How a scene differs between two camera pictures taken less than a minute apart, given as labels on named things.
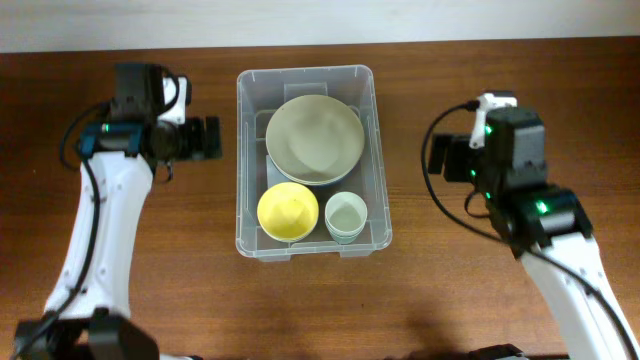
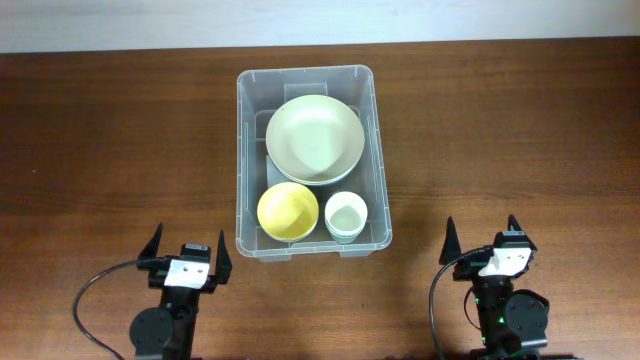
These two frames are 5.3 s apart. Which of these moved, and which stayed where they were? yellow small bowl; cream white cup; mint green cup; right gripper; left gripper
Moved: right gripper; left gripper
Stayed: yellow small bowl; cream white cup; mint green cup
